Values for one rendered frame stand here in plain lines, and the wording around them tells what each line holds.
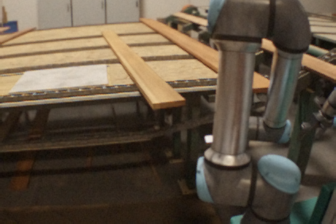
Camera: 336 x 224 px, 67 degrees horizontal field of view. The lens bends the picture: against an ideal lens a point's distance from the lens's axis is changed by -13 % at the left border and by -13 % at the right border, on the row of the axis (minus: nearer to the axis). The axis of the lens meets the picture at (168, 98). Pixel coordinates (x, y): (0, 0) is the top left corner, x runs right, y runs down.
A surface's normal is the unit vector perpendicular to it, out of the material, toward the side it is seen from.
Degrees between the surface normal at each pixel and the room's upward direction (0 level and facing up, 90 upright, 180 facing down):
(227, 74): 81
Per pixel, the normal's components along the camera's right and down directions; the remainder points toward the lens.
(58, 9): 0.23, 0.36
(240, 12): -0.24, 0.19
